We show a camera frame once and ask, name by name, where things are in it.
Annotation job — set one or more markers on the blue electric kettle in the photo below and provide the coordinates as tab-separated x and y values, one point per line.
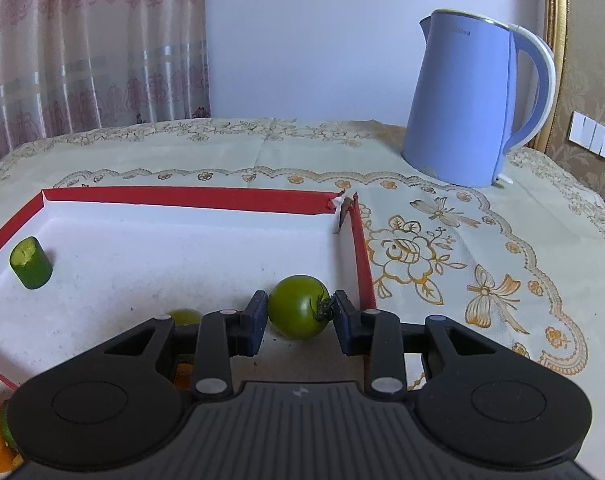
457	110

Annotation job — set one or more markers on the red cardboard tray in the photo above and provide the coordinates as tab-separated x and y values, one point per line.
132	250

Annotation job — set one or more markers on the green cucumber piece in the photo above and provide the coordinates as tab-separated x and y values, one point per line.
31	265

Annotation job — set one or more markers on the gold ornate frame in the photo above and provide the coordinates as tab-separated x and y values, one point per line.
554	20

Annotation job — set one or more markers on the pink patterned curtain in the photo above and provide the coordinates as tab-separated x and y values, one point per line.
82	50

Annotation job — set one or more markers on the green tomato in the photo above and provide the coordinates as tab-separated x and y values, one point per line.
186	317
295	307

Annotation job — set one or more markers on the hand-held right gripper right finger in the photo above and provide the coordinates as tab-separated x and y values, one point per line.
343	325

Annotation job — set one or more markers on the white wall switch panel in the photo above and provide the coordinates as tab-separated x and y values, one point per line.
592	135

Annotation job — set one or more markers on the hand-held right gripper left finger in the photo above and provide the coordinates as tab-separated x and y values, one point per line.
256	322

